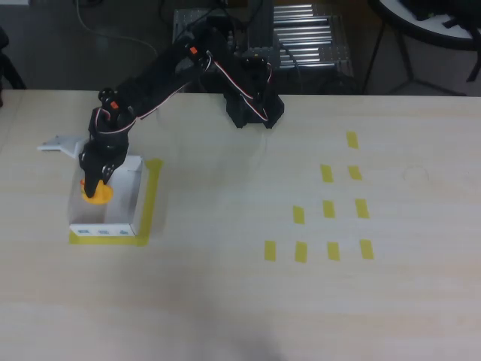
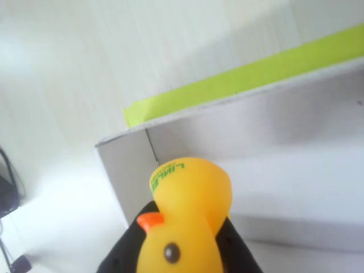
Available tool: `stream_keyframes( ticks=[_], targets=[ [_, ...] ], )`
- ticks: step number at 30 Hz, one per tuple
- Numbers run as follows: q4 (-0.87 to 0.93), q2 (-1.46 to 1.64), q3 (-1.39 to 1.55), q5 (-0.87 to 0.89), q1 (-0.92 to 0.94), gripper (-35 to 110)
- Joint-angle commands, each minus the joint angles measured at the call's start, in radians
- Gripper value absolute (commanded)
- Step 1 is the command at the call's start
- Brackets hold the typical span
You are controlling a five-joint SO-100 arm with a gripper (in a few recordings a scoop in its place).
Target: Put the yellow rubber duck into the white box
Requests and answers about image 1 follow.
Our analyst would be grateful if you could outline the yellow rubber duck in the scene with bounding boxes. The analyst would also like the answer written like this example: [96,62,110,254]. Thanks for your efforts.
[80,179,114,205]

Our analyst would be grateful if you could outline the white cardboard box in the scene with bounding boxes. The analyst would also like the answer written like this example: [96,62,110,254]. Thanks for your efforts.
[68,153,144,237]

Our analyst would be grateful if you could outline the long yellow tape strip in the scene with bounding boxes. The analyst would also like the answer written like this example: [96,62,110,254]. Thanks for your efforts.
[135,158,165,247]
[69,231,151,247]

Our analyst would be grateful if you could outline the black bag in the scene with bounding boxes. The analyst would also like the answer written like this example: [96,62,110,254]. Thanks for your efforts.
[0,26,27,91]

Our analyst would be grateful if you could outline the round white table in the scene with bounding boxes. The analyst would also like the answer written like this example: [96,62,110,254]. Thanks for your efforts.
[362,0,481,95]

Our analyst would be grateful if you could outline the black items on table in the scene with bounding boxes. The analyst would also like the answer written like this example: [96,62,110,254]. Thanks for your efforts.
[398,0,481,27]

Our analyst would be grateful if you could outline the white plastic bracket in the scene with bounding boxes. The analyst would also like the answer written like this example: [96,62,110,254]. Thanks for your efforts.
[37,135,89,159]

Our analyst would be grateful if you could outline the white red servo cable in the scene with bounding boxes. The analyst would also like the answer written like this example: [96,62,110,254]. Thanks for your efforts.
[93,52,213,132]
[212,59,274,123]

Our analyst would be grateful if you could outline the grey floor cable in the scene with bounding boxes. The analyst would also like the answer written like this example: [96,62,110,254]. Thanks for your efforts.
[77,0,159,57]

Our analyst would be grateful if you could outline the metal roller frame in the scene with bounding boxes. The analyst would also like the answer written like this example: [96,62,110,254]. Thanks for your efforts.
[172,3,354,72]

